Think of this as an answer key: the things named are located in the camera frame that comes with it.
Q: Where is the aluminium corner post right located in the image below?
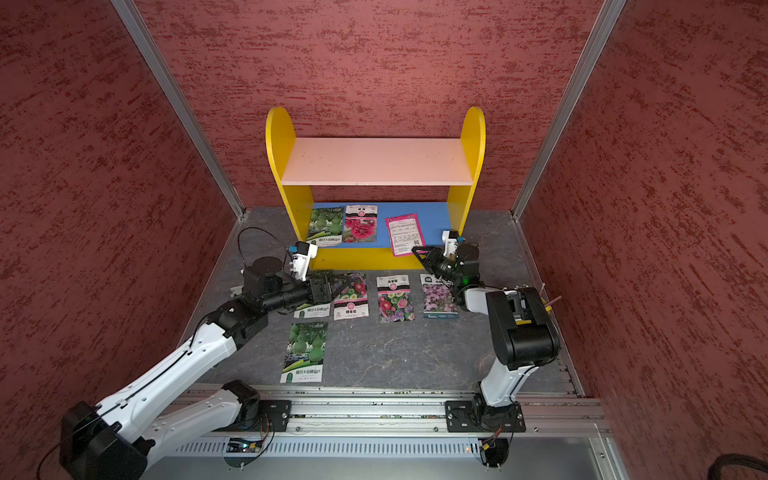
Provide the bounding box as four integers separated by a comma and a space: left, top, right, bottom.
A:
512, 0, 626, 223

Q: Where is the aluminium corner post left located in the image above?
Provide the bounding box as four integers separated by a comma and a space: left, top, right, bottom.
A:
111, 0, 246, 221

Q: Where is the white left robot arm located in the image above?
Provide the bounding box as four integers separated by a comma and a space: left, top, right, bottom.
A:
57, 254, 336, 479

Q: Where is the green gourd seed bag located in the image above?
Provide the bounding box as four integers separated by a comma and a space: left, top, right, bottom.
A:
293, 272, 335, 319

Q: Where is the yellow shelf unit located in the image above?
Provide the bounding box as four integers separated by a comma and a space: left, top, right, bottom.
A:
265, 107, 487, 270

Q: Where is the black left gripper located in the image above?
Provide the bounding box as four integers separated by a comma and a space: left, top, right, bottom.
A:
263, 271, 352, 314

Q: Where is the pink flower seed bag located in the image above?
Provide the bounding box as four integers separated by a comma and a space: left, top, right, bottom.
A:
342, 204, 378, 243
376, 275, 415, 323

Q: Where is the aluminium corner post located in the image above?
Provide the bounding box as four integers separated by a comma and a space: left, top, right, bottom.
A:
111, 0, 246, 221
512, 0, 626, 223

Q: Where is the yellow pen cup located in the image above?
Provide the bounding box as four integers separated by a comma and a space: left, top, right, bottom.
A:
541, 296, 562, 313

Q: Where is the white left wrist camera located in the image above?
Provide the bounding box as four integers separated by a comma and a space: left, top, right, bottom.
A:
287, 241, 318, 282

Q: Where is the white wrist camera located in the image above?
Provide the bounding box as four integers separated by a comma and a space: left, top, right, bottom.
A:
442, 230, 465, 259
287, 241, 318, 282

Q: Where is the aster seed bag top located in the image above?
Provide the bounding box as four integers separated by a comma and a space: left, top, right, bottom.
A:
332, 272, 370, 321

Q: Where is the pink back-side seed bag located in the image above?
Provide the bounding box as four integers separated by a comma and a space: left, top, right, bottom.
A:
386, 214, 426, 258

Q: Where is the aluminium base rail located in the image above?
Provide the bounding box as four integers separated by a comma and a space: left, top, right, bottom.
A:
144, 384, 628, 479

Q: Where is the pink flower seed bag top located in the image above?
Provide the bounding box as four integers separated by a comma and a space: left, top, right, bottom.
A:
376, 275, 415, 323

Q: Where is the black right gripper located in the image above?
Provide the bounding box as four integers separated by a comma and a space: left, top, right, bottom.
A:
414, 245, 464, 283

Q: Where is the purple flower seed bag top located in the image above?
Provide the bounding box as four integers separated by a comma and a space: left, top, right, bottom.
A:
420, 274, 459, 319

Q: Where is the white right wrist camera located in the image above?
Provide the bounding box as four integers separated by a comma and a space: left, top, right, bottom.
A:
442, 230, 465, 259

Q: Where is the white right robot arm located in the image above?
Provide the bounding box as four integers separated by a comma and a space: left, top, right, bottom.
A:
412, 244, 561, 433

